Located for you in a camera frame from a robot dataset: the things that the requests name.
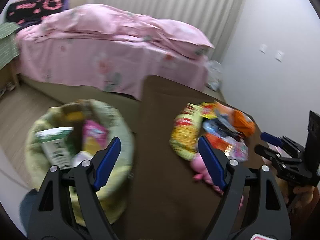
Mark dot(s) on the cartoon ice cream wrapper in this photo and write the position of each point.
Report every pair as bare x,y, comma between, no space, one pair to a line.
238,151

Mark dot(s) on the bed with pink sheet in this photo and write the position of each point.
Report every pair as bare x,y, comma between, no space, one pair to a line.
110,66

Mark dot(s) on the orange snack bag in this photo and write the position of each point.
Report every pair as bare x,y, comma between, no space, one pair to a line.
239,120

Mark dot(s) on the wooden nightstand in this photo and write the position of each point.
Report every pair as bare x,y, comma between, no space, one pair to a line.
9,77

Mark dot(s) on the green checked cloth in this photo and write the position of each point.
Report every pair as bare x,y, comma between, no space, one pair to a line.
8,45

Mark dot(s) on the white plastic bag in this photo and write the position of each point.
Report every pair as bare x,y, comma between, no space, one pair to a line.
214,75

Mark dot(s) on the wall switch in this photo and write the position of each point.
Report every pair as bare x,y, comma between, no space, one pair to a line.
263,48
279,56

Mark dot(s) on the yellow-lined trash bin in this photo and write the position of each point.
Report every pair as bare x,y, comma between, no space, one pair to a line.
112,197

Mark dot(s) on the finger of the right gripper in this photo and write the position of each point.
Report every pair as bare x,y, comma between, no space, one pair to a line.
269,156
271,139

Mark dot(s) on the red orange snack wrapper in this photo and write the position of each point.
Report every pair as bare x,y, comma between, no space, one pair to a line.
220,144

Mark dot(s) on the pink yellow candy wrapper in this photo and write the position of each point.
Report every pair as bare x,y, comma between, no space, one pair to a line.
94,137

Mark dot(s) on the right hand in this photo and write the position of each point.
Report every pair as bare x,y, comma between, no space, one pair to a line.
301,199

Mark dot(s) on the white green paper packet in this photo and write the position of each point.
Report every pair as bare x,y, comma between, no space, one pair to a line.
58,149

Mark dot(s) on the pink floral duvet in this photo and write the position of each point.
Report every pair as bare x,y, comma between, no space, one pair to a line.
108,23

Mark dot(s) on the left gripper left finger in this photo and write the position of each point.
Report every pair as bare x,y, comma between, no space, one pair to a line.
104,162

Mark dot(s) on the black Hello Kitty pillow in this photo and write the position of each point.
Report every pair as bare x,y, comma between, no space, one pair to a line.
23,11

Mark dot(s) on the yellow noodle packet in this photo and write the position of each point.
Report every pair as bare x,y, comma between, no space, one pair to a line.
184,136

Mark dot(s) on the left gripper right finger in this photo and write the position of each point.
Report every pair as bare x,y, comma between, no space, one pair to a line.
214,160

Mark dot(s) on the beige headboard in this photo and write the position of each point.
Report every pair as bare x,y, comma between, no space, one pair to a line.
75,3

